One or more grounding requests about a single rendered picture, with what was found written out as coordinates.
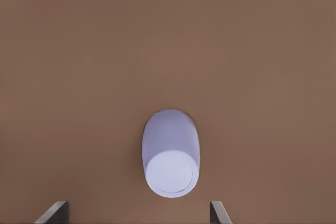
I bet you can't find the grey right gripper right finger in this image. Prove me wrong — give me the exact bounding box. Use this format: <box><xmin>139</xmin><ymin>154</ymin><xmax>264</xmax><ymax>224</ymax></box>
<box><xmin>210</xmin><ymin>200</ymin><xmax>233</xmax><ymax>224</ymax></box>

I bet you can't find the pale lavender cup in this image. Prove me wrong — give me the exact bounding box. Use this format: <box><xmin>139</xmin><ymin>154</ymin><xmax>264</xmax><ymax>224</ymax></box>
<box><xmin>142</xmin><ymin>108</ymin><xmax>201</xmax><ymax>198</ymax></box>

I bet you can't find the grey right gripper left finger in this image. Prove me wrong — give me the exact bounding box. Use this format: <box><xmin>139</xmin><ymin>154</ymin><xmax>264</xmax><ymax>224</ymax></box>
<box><xmin>33</xmin><ymin>200</ymin><xmax>70</xmax><ymax>224</ymax></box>

